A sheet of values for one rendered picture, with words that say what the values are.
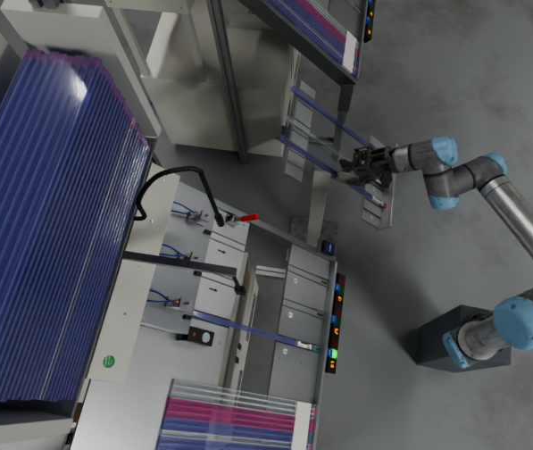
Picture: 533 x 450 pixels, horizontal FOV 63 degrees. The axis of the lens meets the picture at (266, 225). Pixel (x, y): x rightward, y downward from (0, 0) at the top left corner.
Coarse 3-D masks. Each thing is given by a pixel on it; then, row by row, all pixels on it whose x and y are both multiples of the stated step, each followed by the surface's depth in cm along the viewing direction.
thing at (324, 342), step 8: (336, 264) 149; (336, 272) 149; (328, 288) 147; (328, 296) 146; (328, 304) 145; (328, 312) 143; (328, 320) 142; (328, 328) 141; (328, 336) 141; (328, 344) 140; (320, 352) 140; (320, 360) 139; (320, 368) 138; (320, 376) 136; (320, 384) 135; (320, 392) 134; (320, 400) 134; (320, 408) 133; (312, 432) 131; (312, 440) 130; (312, 448) 129
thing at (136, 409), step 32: (224, 224) 124; (224, 256) 122; (224, 288) 120; (192, 320) 112; (160, 352) 105; (192, 352) 110; (96, 384) 94; (128, 384) 98; (160, 384) 103; (96, 416) 93; (128, 416) 97; (160, 416) 102; (96, 448) 92; (128, 448) 96
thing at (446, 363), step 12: (456, 312) 163; (468, 312) 159; (432, 324) 190; (444, 324) 175; (456, 324) 160; (420, 336) 207; (432, 336) 187; (420, 348) 203; (432, 348) 184; (444, 348) 170; (420, 360) 200; (432, 360) 182; (444, 360) 174; (492, 360) 152; (504, 360) 152
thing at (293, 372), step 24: (288, 264) 138; (312, 264) 145; (288, 288) 136; (312, 288) 143; (288, 312) 134; (312, 312) 141; (288, 336) 133; (312, 336) 139; (288, 360) 131; (312, 360) 138; (288, 384) 129; (312, 384) 136
